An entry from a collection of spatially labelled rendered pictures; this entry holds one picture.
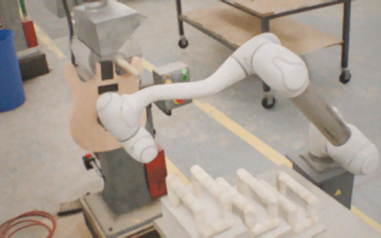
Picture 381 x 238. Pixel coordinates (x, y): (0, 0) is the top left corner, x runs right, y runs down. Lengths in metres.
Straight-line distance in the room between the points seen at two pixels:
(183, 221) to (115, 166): 1.22
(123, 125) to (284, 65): 0.59
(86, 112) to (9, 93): 2.92
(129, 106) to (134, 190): 1.12
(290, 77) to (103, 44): 0.69
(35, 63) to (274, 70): 4.20
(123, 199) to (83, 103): 0.86
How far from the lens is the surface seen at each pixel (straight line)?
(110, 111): 1.64
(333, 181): 2.29
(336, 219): 1.68
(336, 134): 1.96
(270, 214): 1.46
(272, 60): 1.65
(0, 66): 4.78
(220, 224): 1.34
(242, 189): 1.58
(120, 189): 2.67
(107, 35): 1.81
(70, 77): 1.96
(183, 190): 1.35
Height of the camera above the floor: 2.03
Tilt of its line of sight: 29 degrees down
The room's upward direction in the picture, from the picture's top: 6 degrees counter-clockwise
